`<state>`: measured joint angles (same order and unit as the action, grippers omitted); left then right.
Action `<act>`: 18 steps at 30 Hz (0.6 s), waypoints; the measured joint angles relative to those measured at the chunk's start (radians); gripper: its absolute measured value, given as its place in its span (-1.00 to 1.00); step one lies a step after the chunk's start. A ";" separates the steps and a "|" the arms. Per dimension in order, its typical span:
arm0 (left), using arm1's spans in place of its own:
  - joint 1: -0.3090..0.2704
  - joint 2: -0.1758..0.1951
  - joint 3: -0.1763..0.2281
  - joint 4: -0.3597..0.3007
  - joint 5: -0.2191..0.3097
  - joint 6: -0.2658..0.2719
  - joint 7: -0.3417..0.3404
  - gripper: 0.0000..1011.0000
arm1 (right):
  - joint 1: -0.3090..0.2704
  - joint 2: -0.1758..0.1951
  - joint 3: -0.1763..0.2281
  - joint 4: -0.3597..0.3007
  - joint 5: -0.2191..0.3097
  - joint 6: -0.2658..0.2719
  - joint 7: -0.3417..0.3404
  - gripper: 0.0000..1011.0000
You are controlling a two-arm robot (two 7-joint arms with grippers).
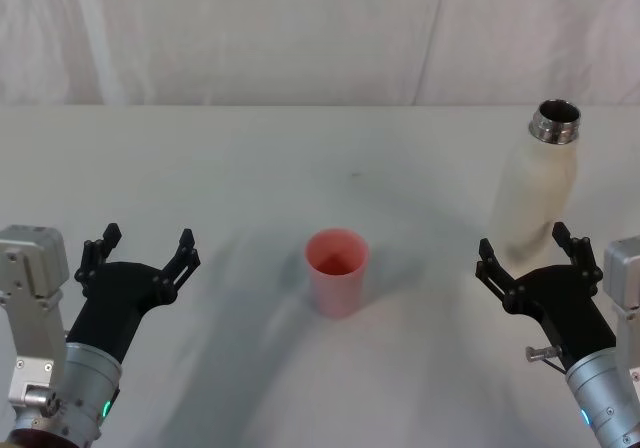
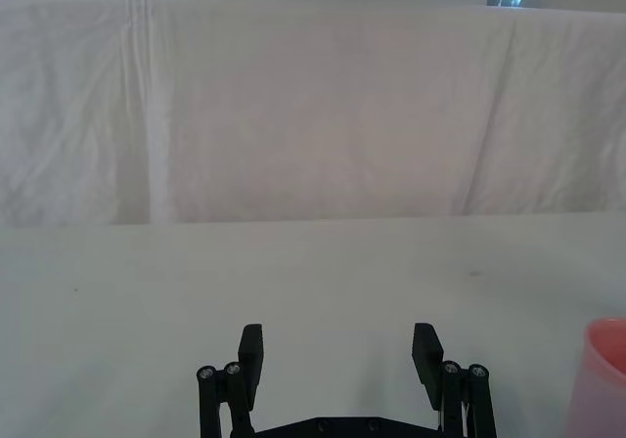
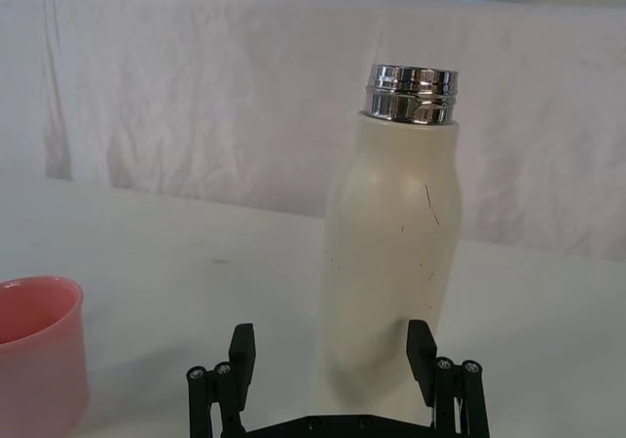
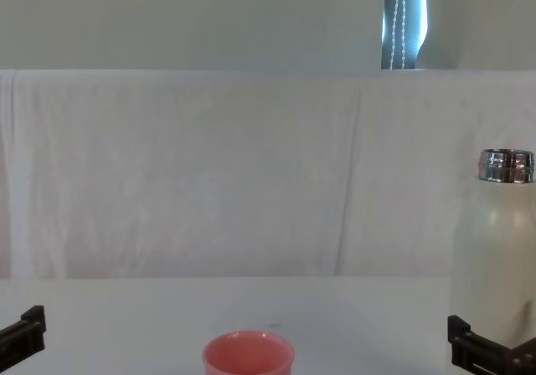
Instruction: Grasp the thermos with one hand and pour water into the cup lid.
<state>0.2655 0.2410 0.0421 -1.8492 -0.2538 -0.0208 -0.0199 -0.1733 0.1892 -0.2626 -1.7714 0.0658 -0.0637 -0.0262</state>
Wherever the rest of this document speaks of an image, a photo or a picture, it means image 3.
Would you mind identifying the white curtain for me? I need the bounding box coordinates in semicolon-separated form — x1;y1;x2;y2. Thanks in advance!
0;0;626;265

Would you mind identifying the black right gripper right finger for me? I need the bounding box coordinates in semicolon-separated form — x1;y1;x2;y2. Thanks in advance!
406;319;491;438

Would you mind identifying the pink cup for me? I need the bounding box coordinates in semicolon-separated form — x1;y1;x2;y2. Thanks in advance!
0;275;90;438

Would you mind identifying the cream vacuum bottle steel neck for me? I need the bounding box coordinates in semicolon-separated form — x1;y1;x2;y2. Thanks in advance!
312;64;464;422

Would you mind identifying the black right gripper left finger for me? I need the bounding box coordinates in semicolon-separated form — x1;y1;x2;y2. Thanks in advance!
185;323;258;438

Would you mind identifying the white table cloth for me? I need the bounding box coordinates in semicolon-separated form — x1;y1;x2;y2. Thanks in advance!
0;169;626;438

